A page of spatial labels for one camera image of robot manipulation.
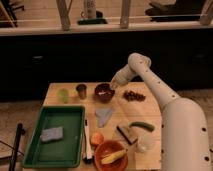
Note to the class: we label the light blue cloth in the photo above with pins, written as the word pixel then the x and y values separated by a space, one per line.
pixel 103 115

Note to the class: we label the brown wooden block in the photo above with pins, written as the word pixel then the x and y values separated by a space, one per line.
pixel 129 135

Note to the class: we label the green flat object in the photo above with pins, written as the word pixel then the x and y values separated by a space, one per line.
pixel 92 21

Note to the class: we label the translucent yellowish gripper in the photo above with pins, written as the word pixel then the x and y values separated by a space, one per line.
pixel 113 86

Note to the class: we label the dark metal cup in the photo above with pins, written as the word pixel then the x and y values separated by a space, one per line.
pixel 82 91

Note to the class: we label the green cucumber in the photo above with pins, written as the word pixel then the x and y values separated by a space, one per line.
pixel 144 125

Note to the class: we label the black pole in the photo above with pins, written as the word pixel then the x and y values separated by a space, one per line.
pixel 19 132

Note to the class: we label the orange carrot piece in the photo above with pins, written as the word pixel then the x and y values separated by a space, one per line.
pixel 96 139

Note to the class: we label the orange bowl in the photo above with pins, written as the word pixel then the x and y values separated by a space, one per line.
pixel 108 147

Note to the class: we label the green plastic tray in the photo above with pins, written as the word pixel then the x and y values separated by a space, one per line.
pixel 56 141

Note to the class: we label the white plastic cup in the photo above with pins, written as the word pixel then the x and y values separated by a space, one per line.
pixel 145 143

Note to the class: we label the green translucent cup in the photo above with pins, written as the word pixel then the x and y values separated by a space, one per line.
pixel 63 95

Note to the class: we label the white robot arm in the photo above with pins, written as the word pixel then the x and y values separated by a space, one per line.
pixel 185 140

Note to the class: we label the silver fork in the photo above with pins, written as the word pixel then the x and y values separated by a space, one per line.
pixel 104 93

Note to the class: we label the blue-grey sponge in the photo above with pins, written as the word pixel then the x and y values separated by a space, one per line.
pixel 51 134

